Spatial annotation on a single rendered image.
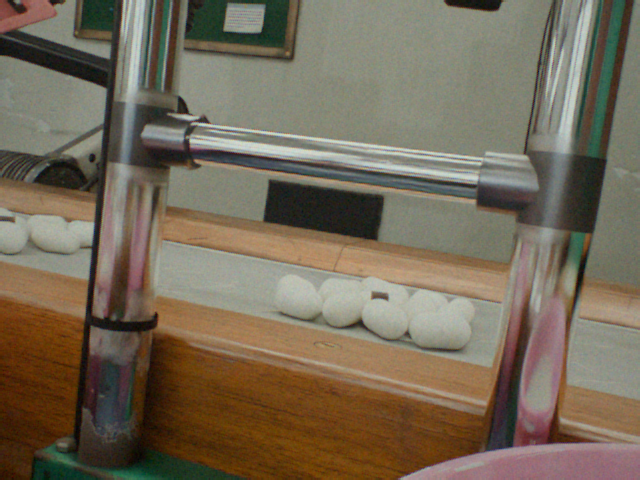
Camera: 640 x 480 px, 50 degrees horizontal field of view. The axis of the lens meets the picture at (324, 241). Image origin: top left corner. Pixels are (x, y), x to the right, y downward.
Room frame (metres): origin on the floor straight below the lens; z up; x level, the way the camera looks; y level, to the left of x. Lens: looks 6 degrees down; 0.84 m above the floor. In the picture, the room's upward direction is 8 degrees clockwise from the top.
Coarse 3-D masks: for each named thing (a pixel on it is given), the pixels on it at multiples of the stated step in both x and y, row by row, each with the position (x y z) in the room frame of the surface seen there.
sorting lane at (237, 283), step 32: (0, 256) 0.50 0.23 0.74; (32, 256) 0.51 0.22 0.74; (64, 256) 0.53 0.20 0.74; (192, 256) 0.61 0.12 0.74; (224, 256) 0.64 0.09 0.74; (160, 288) 0.46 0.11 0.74; (192, 288) 0.47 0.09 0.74; (224, 288) 0.49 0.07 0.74; (256, 288) 0.51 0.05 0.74; (416, 288) 0.59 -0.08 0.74; (288, 320) 0.42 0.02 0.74; (320, 320) 0.43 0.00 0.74; (480, 320) 0.50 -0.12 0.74; (448, 352) 0.39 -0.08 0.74; (480, 352) 0.40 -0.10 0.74; (576, 352) 0.44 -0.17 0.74; (608, 352) 0.45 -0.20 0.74; (576, 384) 0.36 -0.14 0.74; (608, 384) 0.37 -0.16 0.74
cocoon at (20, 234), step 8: (16, 224) 0.53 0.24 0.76; (0, 232) 0.50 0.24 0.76; (8, 232) 0.50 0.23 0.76; (16, 232) 0.51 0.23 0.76; (24, 232) 0.52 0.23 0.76; (0, 240) 0.50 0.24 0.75; (8, 240) 0.50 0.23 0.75; (16, 240) 0.50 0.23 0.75; (24, 240) 0.51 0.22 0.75; (0, 248) 0.50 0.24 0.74; (8, 248) 0.50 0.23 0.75; (16, 248) 0.50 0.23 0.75
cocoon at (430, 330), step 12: (420, 324) 0.39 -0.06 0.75; (432, 324) 0.39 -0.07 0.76; (444, 324) 0.39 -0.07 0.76; (456, 324) 0.39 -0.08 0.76; (420, 336) 0.39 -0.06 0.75; (432, 336) 0.39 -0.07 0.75; (444, 336) 0.39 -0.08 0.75; (456, 336) 0.39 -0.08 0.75; (468, 336) 0.39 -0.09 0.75; (456, 348) 0.39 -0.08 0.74
